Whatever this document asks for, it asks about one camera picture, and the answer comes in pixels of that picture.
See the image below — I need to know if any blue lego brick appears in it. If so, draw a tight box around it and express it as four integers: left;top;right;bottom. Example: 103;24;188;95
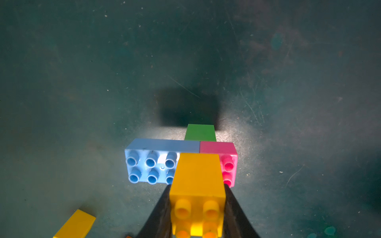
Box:
125;138;200;185

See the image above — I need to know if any yellow lego brick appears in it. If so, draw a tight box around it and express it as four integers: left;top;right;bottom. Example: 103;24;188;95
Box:
169;153;226;238
54;209;96;238

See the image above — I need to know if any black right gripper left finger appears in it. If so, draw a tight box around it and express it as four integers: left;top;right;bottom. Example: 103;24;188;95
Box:
137;185;173;238

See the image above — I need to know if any pink lego brick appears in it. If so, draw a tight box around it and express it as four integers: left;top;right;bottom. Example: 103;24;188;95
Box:
199;141;238;188

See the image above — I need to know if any green mat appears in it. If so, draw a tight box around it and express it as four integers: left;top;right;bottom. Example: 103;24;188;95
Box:
1;1;381;238

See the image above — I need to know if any green lego brick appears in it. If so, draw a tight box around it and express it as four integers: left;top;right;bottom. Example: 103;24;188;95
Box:
184;124;217;142

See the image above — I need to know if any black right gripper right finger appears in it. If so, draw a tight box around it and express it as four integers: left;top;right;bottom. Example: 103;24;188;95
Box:
222;184;260;238

